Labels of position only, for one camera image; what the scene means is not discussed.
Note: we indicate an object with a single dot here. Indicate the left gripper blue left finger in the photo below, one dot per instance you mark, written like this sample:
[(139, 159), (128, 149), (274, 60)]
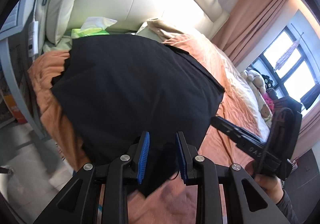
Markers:
[(139, 155)]

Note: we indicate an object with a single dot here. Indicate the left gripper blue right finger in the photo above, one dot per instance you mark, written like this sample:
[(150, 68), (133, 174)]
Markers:
[(185, 154)]

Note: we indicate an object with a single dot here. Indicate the black pants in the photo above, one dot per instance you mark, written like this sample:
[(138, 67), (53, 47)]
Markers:
[(114, 87)]

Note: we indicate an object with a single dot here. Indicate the person right forearm grey sleeve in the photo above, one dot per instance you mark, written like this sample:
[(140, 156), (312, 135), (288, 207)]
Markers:
[(285, 206)]

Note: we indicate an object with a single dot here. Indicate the person right hand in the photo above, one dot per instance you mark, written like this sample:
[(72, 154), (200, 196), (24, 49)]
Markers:
[(270, 184)]

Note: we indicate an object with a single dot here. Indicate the right pink curtain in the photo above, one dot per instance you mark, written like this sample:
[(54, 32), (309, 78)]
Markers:
[(309, 131)]

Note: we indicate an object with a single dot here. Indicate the pink curtain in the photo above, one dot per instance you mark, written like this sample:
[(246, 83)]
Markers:
[(246, 25), (309, 131)]

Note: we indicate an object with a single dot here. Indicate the orange fleece blanket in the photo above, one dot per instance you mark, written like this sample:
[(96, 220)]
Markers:
[(172, 202)]

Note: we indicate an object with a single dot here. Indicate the bear print cushion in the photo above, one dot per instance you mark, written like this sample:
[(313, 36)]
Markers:
[(263, 108)]

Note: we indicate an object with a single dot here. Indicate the pink plush toy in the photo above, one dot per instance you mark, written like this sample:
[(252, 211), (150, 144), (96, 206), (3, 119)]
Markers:
[(268, 101)]

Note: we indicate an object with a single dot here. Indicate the dark hanging garment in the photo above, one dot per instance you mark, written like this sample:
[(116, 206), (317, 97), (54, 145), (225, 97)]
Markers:
[(308, 99)]

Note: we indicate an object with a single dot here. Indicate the black plush toy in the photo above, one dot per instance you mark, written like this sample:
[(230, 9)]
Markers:
[(268, 81)]

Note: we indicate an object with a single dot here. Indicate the beige plush toy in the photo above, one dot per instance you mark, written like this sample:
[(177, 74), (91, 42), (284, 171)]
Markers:
[(254, 77)]

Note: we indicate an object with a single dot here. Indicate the black framed window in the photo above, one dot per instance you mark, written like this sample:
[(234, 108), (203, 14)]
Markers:
[(297, 76)]

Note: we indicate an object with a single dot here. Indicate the pink hanging garment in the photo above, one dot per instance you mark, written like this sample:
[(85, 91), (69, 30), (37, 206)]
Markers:
[(283, 59)]

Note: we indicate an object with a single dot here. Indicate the grey left nightstand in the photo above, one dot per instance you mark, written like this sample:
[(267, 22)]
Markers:
[(16, 91)]

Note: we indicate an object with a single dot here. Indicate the green tissue pack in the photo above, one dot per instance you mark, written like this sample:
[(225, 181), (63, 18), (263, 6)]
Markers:
[(93, 26)]

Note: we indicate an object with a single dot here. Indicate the left pink curtain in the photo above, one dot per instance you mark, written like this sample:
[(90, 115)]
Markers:
[(246, 25)]

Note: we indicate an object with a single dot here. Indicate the white power strip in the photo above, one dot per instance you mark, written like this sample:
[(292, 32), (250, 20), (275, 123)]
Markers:
[(33, 34)]

